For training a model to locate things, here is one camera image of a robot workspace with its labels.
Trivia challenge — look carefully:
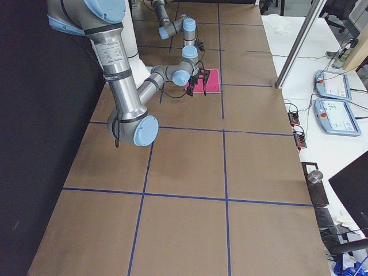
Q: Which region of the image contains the aluminium frame post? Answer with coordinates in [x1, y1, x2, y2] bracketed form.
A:
[275, 0, 326, 89]

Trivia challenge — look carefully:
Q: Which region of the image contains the teach pendant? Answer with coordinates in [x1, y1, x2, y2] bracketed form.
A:
[314, 98, 362, 137]
[315, 70, 352, 101]

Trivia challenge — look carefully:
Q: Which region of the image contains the metal cup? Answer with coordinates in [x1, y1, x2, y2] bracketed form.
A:
[307, 170, 324, 184]

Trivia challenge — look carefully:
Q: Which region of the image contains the dark box under cup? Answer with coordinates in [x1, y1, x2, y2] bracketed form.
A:
[301, 162, 329, 208]

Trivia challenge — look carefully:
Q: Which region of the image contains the upper teach pendant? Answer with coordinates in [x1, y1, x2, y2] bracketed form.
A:
[315, 70, 352, 101]

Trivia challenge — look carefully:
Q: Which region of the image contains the pink towel grey hem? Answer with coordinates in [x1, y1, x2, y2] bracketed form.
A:
[185, 68, 220, 94]

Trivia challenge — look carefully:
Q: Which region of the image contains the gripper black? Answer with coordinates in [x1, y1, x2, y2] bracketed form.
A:
[186, 68, 210, 96]

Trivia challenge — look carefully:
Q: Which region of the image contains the lower teach pendant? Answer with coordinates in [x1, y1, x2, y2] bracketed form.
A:
[314, 98, 362, 137]

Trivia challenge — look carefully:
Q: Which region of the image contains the orange power strip upper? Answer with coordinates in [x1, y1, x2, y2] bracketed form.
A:
[287, 111, 300, 127]

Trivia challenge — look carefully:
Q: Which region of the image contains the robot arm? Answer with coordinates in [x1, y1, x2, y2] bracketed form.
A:
[151, 0, 197, 47]
[47, 1, 209, 146]

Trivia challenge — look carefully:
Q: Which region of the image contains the orange power strip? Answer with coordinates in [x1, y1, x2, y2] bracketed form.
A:
[287, 111, 300, 127]
[293, 130, 307, 150]

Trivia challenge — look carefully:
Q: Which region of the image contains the white pedestal column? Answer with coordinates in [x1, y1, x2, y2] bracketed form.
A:
[121, 0, 150, 79]

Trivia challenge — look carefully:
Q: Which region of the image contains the blue plastic bag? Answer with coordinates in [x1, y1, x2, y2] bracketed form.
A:
[333, 257, 367, 276]

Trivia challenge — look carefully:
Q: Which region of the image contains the orange power strip lower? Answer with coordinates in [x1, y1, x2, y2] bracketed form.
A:
[293, 130, 307, 150]

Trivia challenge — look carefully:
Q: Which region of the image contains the black monitor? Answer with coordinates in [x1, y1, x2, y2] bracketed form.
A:
[329, 152, 367, 236]

